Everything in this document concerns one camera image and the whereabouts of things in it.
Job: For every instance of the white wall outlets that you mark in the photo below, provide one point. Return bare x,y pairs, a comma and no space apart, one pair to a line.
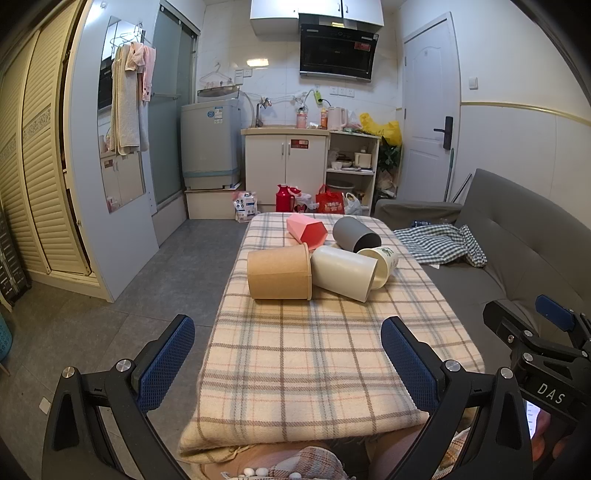
342,92

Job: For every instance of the white plastic bag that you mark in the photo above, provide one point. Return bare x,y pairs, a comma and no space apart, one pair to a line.
354,205

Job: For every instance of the grey washing machine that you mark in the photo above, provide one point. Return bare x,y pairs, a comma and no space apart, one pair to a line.
207,138

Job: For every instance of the yellow plastic bag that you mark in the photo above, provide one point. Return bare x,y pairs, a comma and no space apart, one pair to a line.
385,129

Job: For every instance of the person's plaid clothing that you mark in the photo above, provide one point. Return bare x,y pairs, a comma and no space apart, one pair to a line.
295,464

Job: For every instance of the blue white package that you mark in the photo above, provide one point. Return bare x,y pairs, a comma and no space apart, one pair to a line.
244,207

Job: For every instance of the white door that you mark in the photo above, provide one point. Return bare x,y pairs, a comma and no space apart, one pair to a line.
427,92

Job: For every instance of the red thermos jug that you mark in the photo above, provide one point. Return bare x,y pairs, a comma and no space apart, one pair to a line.
282,201

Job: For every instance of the pink bottle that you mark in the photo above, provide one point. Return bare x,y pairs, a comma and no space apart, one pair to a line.
301,120

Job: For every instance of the frosted glass sliding door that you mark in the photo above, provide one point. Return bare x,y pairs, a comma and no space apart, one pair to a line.
168,115

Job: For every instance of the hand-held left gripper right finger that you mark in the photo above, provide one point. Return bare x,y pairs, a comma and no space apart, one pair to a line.
411,369

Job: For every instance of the red shopping bag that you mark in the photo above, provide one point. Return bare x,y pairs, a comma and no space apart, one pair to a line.
330,202

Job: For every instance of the white sink cabinet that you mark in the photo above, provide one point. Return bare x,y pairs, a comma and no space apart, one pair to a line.
268,170

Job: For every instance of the pink hexagonal cup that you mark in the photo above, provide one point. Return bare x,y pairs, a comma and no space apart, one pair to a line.
302,228

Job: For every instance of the cream printed cup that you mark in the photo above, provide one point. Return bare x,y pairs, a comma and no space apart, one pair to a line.
387,262

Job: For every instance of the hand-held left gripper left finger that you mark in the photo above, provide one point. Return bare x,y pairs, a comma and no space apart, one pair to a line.
168,367

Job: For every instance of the wall mirror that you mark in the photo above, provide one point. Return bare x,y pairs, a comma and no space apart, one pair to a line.
124,180

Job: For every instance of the grey cup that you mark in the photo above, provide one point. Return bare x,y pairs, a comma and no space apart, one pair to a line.
350,230

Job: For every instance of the blue basket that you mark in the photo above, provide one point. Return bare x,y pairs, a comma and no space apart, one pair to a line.
3,339

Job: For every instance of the pink electric kettle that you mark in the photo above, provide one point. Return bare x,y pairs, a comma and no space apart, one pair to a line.
336,119

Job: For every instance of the black range hood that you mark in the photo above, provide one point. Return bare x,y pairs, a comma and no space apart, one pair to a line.
337,50

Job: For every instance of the white open shelf unit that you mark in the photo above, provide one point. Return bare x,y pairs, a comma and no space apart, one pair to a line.
375,175

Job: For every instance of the broom stick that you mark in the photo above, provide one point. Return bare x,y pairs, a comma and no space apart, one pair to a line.
450,175

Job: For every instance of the white plastic cup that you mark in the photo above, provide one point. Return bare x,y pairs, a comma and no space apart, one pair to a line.
341,272

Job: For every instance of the metal faucet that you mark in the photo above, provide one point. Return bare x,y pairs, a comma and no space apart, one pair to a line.
261,108

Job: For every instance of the beige towel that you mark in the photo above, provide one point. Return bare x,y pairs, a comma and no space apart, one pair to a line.
123,106

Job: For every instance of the black folded rack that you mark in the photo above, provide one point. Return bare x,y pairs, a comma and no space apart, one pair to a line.
11,267

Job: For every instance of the grey sofa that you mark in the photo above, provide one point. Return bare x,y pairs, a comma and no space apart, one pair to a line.
512,230

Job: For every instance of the white wall cabinets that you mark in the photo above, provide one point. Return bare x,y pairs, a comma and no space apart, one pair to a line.
277,14

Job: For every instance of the green checked cloth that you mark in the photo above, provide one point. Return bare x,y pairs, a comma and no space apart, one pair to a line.
438,242

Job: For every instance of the white light switch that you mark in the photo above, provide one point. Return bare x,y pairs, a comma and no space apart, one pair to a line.
473,83

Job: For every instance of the white mug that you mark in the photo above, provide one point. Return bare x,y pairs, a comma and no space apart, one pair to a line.
362,160

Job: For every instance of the louvered wardrobe doors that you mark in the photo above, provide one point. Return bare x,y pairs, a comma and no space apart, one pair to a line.
41,161

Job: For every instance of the brown paper cup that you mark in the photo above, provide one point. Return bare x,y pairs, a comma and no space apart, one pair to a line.
277,273

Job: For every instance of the white platform box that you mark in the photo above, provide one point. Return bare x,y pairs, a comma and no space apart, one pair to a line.
207,203

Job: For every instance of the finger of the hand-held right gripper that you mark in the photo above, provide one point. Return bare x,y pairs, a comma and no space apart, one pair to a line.
551,310
505,323

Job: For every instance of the pink cloth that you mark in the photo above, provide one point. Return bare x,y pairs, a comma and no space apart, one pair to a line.
147,69

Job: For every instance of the plaid blanket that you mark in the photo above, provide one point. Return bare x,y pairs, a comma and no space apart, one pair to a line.
300,364

